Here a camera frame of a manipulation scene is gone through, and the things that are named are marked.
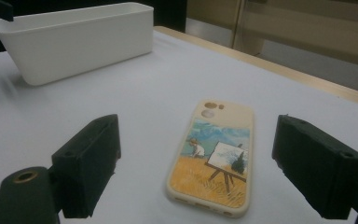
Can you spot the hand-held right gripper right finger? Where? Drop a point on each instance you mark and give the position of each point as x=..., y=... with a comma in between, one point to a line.
x=317, y=168

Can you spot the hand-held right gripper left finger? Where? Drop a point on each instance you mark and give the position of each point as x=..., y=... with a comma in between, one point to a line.
x=85, y=168

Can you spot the white plastic bin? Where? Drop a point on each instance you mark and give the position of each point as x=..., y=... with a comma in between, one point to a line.
x=74, y=46

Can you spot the white table mat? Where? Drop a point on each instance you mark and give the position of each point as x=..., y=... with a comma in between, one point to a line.
x=136, y=99

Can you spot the beige wooden shelf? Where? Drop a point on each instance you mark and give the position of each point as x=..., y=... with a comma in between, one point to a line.
x=307, y=31

